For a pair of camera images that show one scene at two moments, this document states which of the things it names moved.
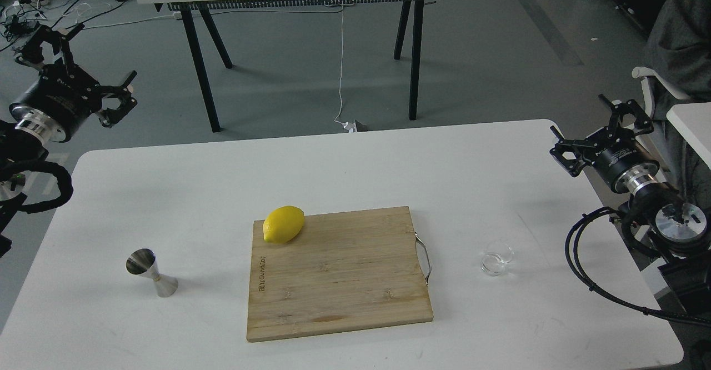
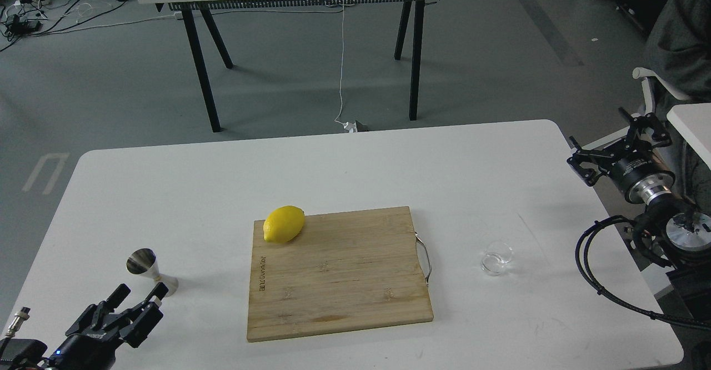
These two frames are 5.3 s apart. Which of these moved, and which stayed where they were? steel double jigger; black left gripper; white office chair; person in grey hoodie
Moved: black left gripper
Stayed: person in grey hoodie; steel double jigger; white office chair
